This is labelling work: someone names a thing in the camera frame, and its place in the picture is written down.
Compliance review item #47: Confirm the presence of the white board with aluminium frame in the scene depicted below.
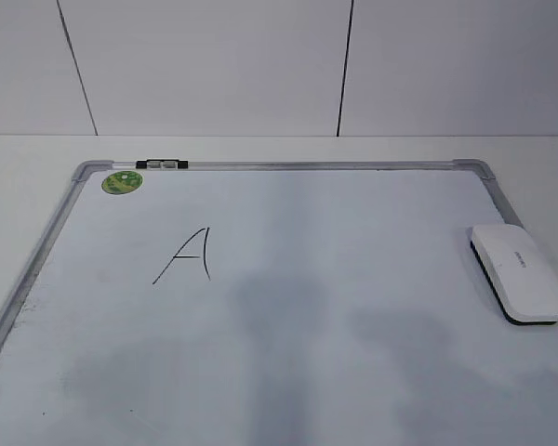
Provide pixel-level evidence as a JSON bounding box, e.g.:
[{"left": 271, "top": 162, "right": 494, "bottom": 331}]
[{"left": 0, "top": 160, "right": 558, "bottom": 445}]

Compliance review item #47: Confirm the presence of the white whiteboard eraser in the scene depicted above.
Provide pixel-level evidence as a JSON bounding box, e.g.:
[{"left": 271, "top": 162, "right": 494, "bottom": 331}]
[{"left": 471, "top": 223, "right": 558, "bottom": 325}]

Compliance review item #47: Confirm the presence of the round green sticker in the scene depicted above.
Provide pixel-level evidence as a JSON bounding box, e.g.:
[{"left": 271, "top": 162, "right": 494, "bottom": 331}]
[{"left": 101, "top": 171, "right": 143, "bottom": 195}]

